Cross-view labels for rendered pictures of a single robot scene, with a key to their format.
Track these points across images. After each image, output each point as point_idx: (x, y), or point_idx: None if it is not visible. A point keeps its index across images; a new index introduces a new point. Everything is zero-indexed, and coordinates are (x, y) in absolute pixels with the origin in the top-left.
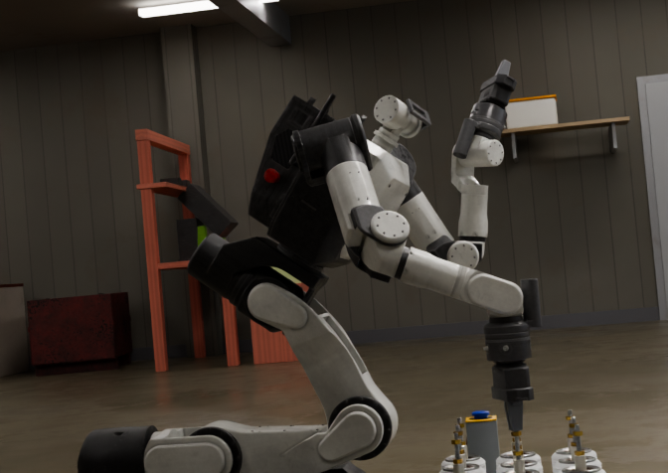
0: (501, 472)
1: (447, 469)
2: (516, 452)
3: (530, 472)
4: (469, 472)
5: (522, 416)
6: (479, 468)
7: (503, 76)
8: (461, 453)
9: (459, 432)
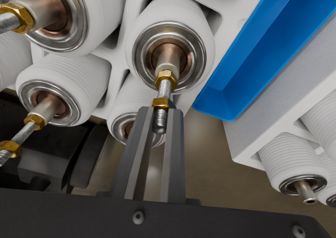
0: (82, 55)
1: (69, 125)
2: (173, 90)
3: (173, 41)
4: (84, 103)
5: (183, 140)
6: (61, 85)
7: None
8: (43, 121)
9: (16, 151)
